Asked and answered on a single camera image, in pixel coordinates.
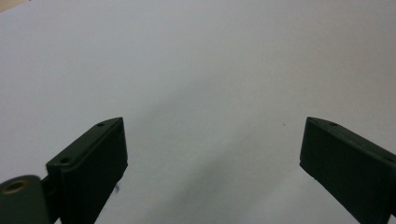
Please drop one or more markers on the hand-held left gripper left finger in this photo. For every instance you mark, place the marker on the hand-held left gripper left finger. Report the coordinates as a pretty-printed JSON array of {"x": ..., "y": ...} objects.
[{"x": 90, "y": 168}]

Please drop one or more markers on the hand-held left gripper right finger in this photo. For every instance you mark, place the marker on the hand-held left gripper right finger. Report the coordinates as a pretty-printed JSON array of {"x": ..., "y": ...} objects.
[{"x": 348, "y": 168}]

